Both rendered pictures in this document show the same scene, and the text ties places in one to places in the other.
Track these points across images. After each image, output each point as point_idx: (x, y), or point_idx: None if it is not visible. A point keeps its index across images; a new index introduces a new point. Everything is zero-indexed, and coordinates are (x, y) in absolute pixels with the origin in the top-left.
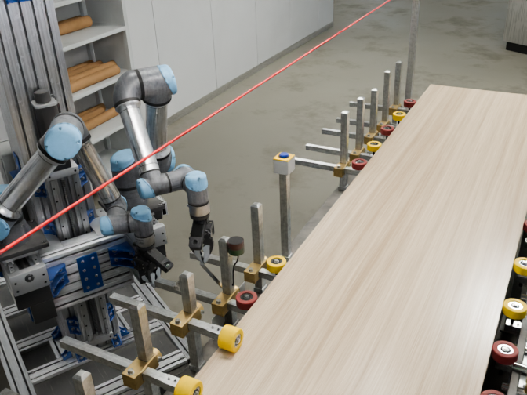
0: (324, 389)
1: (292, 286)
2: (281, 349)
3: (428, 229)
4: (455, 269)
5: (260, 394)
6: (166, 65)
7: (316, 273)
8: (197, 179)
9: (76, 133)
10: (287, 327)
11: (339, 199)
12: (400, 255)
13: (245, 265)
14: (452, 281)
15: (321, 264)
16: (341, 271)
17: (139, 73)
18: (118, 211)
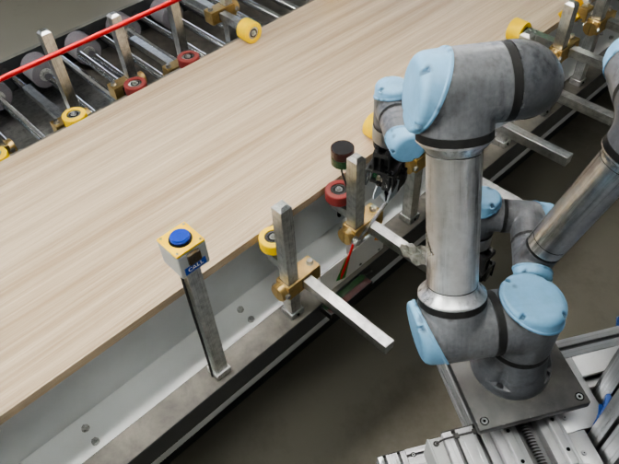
0: (309, 87)
1: (274, 192)
2: (328, 124)
3: (20, 239)
4: (72, 168)
5: (364, 94)
6: (426, 55)
7: (233, 204)
8: (391, 75)
9: (613, 42)
10: (309, 145)
11: (69, 363)
12: (107, 204)
13: (312, 282)
14: (95, 154)
15: (216, 216)
16: (201, 199)
17: (498, 40)
18: (523, 217)
